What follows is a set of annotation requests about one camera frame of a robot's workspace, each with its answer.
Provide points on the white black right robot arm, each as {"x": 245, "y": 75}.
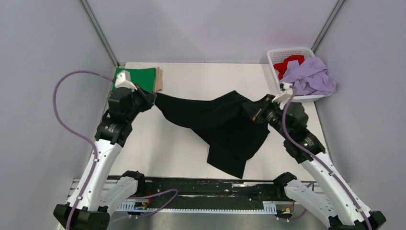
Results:
{"x": 341, "y": 208}

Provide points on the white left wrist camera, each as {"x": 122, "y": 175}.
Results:
{"x": 123, "y": 80}

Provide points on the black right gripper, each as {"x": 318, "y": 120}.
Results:
{"x": 264, "y": 105}

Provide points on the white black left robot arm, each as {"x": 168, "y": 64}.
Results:
{"x": 88, "y": 208}

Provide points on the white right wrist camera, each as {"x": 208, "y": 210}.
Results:
{"x": 286, "y": 92}

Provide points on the folded green t shirt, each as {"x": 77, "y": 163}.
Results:
{"x": 145, "y": 78}

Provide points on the black t shirt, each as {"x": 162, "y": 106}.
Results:
{"x": 233, "y": 138}

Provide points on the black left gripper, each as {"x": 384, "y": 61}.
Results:
{"x": 148, "y": 98}

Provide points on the folded beige t shirt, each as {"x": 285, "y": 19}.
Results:
{"x": 158, "y": 84}

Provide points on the lavender t shirt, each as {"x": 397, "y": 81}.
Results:
{"x": 309, "y": 77}

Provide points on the white plastic laundry basket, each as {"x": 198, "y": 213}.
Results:
{"x": 278, "y": 55}

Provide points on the red t shirt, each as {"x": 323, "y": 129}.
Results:
{"x": 282, "y": 67}

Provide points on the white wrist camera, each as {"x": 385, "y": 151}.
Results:
{"x": 286, "y": 92}
{"x": 123, "y": 80}

